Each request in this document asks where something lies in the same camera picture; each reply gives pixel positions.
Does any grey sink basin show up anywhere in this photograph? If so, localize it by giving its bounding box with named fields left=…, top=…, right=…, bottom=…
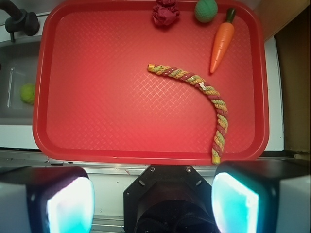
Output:
left=0, top=41, right=40, bottom=125

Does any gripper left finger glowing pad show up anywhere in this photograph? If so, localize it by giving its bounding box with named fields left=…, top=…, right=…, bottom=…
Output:
left=0, top=166, right=95, bottom=233

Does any red plastic tray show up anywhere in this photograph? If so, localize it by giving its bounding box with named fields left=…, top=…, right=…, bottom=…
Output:
left=33, top=0, right=269, bottom=165

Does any crumpled dark red paper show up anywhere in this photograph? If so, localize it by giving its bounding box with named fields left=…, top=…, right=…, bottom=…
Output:
left=152, top=0, right=180, bottom=26

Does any yellow-green tennis ball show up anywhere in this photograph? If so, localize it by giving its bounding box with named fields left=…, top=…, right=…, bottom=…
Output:
left=20, top=83, right=35, bottom=105

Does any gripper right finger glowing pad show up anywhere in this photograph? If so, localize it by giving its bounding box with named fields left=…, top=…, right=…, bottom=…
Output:
left=211, top=160, right=311, bottom=233

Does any green rubber ball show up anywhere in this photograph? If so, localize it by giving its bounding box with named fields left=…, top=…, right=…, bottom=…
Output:
left=194, top=0, right=218, bottom=23

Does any orange toy carrot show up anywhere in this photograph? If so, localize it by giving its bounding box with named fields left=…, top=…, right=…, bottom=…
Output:
left=209, top=8, right=236, bottom=74

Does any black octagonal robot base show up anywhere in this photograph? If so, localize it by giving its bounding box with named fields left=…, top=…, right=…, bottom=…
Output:
left=123, top=165, right=219, bottom=233

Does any black faucet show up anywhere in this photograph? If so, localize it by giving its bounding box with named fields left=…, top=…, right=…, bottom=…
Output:
left=0, top=0, right=40, bottom=43

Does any brown cardboard box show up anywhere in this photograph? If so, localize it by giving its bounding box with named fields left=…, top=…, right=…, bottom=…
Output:
left=255, top=0, right=311, bottom=155

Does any multicolour twisted rope toy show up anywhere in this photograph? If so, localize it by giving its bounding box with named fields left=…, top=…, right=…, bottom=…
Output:
left=147, top=64, right=229, bottom=165

